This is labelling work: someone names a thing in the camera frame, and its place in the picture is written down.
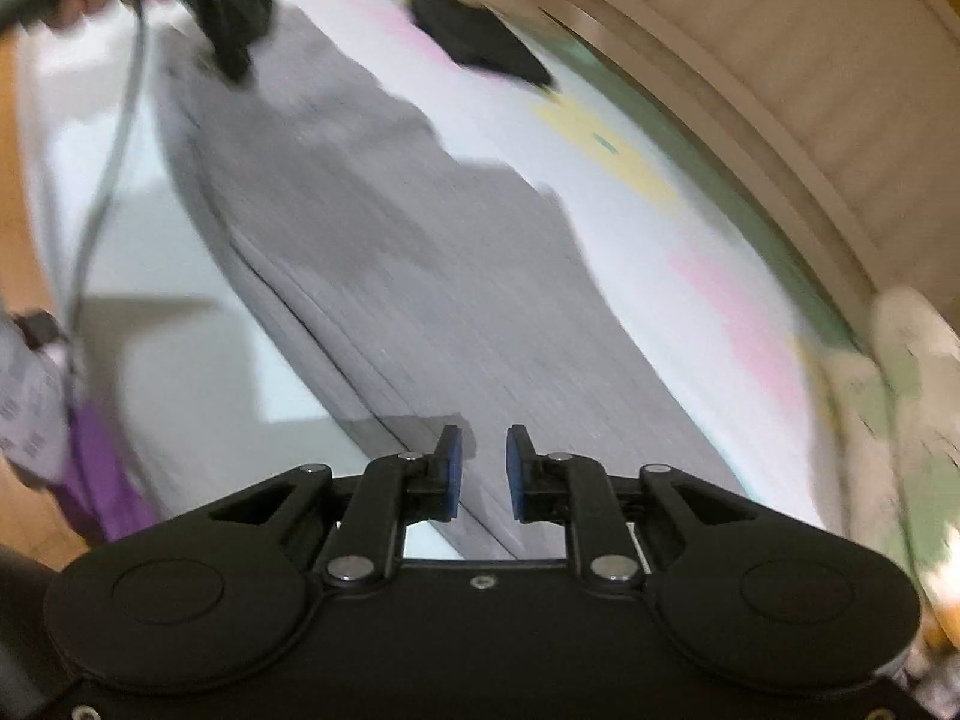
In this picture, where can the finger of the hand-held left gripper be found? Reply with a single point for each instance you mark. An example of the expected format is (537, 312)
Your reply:
(234, 64)

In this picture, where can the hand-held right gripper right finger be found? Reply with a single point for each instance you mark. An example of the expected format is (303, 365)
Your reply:
(516, 474)

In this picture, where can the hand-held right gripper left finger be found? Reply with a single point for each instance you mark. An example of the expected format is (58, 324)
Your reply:
(450, 474)

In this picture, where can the grey pants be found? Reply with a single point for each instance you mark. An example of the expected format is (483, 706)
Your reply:
(450, 277)

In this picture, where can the black folded cloth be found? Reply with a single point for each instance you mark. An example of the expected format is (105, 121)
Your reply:
(480, 34)

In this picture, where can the floral bedsheet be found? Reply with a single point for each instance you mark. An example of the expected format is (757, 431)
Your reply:
(487, 127)

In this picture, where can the purple cloth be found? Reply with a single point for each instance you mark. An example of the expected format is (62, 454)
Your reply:
(105, 472)

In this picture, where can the cream leaf-print quilt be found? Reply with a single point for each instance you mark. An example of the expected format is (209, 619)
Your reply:
(900, 405)

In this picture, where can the grey printed cloth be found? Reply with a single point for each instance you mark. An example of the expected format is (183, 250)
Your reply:
(30, 405)

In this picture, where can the wooden headboard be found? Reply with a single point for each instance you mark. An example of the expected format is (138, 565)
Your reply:
(787, 52)

